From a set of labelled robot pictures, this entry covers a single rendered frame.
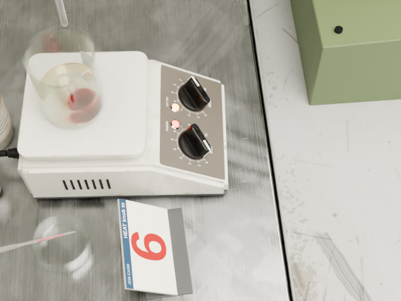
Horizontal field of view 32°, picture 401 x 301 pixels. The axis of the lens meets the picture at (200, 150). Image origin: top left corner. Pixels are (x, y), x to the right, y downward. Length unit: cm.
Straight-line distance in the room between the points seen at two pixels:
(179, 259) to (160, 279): 3
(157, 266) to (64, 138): 15
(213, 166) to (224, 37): 20
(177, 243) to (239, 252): 6
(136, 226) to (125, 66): 16
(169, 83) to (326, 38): 16
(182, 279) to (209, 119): 16
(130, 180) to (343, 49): 24
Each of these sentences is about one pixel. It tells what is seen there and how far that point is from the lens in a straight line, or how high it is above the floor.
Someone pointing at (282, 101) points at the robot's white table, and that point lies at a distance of 78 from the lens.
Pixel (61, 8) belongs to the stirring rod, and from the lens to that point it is 58.
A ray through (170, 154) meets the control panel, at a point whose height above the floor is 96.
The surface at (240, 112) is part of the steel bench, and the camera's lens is 77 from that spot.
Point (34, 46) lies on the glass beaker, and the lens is 64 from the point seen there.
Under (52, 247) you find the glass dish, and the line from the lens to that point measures 71.
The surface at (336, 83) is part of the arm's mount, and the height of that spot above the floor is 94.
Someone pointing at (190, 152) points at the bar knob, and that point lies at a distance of 68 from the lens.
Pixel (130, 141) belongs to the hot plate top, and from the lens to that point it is 65.
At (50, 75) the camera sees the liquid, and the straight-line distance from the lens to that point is 67.
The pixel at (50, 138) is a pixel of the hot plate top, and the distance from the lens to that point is 66.
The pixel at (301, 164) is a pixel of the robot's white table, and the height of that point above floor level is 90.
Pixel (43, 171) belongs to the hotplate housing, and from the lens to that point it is 67.
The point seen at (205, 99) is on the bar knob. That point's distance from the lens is 70.
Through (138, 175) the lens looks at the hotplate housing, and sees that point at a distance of 67.
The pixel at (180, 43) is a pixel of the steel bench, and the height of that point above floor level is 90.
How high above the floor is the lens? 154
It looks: 60 degrees down
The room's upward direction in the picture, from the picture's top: 1 degrees counter-clockwise
